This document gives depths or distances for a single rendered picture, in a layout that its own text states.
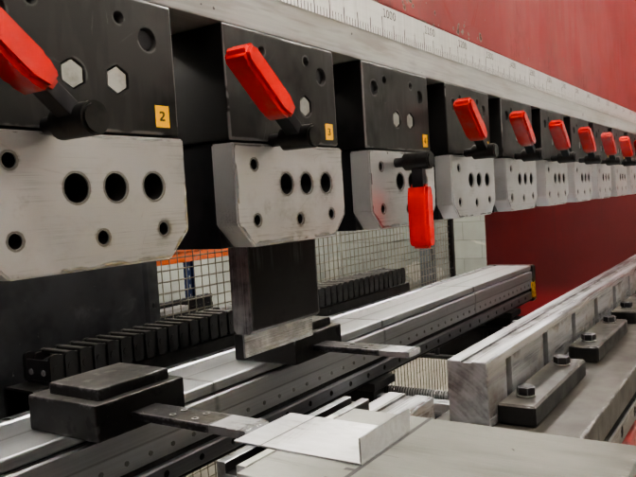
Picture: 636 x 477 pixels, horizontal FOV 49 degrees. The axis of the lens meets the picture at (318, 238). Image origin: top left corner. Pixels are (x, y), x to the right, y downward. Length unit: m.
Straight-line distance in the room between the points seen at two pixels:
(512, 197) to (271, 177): 0.59
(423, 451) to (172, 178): 0.30
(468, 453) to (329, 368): 0.57
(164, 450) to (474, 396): 0.43
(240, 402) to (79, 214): 0.58
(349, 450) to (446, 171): 0.39
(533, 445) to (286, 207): 0.28
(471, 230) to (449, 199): 7.49
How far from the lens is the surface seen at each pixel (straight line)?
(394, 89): 0.74
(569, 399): 1.18
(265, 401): 1.00
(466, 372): 1.02
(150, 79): 0.46
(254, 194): 0.52
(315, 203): 0.59
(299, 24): 0.61
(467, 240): 8.37
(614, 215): 2.69
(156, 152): 0.45
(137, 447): 0.84
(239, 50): 0.49
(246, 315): 0.58
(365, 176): 0.68
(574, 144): 1.45
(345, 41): 0.67
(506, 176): 1.04
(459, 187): 0.87
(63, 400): 0.76
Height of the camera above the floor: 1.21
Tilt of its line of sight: 3 degrees down
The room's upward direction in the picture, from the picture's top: 4 degrees counter-clockwise
